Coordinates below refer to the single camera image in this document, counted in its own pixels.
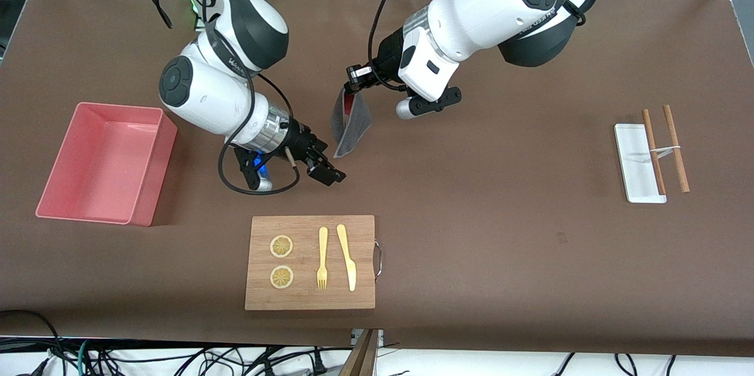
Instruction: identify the grey and red cloth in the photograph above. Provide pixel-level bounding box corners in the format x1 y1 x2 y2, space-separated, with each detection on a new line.
330 86 373 159

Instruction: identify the yellow fork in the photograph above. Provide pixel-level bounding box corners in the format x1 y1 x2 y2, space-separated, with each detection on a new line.
316 226 329 291

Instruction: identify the lemon slice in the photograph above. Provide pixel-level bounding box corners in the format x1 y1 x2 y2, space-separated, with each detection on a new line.
270 266 295 290
270 235 294 259

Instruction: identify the yellow knife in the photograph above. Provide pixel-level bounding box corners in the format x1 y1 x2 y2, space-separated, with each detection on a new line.
336 223 357 292

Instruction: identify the wooden cutting board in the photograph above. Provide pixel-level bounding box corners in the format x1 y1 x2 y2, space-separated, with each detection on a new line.
244 215 376 311

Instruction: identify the wooden plank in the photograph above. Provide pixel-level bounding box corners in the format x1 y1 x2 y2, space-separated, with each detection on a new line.
339 329 379 376

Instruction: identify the pink plastic bin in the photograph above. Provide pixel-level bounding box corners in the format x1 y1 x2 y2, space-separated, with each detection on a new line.
35 102 178 227

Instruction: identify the white rectangular tray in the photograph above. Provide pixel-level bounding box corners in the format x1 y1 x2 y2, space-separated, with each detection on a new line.
614 123 667 204

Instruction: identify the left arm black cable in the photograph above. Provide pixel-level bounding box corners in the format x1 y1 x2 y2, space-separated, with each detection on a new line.
368 0 436 91

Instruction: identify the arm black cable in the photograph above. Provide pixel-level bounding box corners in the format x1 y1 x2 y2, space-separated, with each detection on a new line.
217 72 301 196
368 0 436 91

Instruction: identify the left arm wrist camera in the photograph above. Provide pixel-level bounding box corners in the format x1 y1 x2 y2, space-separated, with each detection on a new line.
396 86 463 121

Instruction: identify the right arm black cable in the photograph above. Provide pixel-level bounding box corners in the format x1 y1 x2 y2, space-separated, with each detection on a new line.
217 72 301 196

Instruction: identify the small metal bracket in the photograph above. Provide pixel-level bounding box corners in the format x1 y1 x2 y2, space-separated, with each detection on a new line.
351 329 385 346

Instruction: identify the black looped floor cable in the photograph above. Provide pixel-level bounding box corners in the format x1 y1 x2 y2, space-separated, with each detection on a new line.
0 309 61 376

